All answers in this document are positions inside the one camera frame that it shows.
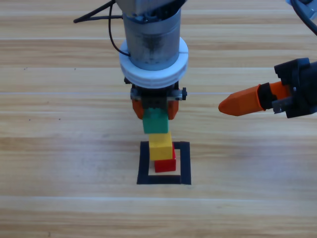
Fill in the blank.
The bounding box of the yellow wooden cube block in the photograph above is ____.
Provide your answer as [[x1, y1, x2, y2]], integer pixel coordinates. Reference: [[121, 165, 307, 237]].
[[148, 132, 173, 161]]

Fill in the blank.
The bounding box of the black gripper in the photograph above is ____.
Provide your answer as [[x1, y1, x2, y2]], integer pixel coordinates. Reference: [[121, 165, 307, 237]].
[[123, 78, 188, 121], [218, 58, 317, 119]]

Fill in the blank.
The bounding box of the green wooden cube block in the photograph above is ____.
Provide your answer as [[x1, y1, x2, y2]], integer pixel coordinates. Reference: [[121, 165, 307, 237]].
[[142, 108, 170, 135]]

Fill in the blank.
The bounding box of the thick black camera cable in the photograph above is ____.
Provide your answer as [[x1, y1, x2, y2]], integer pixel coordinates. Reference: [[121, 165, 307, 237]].
[[73, 0, 124, 24], [291, 2, 317, 37]]

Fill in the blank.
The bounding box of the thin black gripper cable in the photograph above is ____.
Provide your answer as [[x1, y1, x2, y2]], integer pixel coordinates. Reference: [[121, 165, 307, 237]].
[[108, 2, 131, 57]]

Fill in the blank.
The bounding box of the red wooden cube block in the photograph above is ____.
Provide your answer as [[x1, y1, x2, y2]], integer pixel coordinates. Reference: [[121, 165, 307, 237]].
[[155, 143, 177, 174]]

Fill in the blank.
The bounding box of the black tape square outline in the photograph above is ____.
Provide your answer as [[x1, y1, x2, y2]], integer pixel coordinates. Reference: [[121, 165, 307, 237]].
[[136, 141, 192, 185]]

